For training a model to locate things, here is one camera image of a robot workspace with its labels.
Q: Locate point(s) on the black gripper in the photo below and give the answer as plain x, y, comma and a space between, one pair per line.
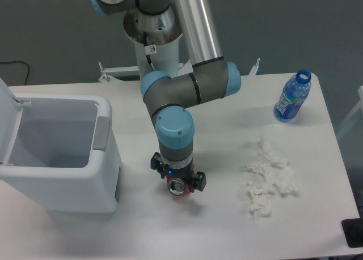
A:
194, 180

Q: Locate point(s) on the crushed red soda can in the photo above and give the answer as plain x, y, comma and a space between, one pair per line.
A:
178, 188

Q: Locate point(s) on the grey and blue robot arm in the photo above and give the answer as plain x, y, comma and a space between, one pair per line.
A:
181, 65

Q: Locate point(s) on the crumpled white tissue paper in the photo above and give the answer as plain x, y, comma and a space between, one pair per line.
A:
275, 177

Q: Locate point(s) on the white trash bin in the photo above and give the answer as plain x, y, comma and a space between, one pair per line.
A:
65, 155

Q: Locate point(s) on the blue plastic water bottle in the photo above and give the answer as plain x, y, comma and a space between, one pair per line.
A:
294, 93

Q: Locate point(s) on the white trash bin lid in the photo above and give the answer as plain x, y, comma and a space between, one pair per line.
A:
11, 115

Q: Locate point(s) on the black device at edge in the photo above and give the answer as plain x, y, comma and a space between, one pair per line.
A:
352, 229

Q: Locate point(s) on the white furniture at right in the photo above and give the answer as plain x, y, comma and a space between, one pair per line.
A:
353, 117

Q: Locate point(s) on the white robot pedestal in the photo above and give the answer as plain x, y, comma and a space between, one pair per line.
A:
156, 40

